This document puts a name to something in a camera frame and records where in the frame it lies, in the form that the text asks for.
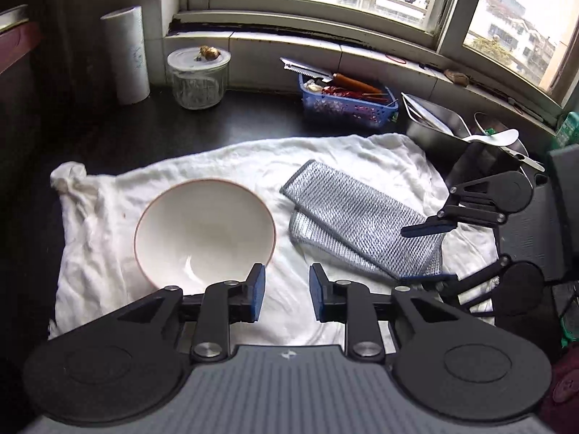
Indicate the garlic bulb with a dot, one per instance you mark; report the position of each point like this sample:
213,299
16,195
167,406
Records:
313,86

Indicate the silver mesh dishcloth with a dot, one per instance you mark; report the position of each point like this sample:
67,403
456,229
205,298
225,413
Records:
353,208

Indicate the maroon appliance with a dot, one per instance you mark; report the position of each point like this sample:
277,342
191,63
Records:
16,40

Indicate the red rubber band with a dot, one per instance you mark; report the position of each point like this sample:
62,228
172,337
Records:
396,58

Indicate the green plastic container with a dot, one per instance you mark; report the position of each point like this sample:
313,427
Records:
569,129

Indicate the red dried chilies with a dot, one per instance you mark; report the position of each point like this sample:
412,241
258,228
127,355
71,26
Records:
353,92

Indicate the white rice paddle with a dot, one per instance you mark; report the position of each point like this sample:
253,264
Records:
495,138

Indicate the maroon clothing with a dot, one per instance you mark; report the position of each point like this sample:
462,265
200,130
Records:
563,393

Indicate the white cloth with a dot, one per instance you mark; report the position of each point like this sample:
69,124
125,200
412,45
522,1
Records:
90,244

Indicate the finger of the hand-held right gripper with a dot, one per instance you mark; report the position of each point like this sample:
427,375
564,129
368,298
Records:
423,228
470,282

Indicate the white paper towel roll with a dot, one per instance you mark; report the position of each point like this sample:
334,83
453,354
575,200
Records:
126,54

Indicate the rectangular steel tray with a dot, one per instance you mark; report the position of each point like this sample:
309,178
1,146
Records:
434,133

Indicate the small brown ginger piece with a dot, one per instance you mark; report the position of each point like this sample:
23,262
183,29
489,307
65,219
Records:
209,53

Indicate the brown lump on sill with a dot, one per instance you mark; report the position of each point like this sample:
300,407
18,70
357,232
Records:
457,77

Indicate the glass jar with lid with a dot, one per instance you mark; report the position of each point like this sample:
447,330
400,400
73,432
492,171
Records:
197,86

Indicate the window frame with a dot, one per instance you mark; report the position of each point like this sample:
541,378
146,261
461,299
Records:
316,13

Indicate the white ceramic bowl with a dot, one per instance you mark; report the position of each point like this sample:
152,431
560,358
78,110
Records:
203,230

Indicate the blue plastic basket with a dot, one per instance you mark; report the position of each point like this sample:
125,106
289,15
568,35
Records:
348,110

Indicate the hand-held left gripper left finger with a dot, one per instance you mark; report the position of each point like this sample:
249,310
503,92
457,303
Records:
256,294

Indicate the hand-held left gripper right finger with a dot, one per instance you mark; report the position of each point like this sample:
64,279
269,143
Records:
318,294

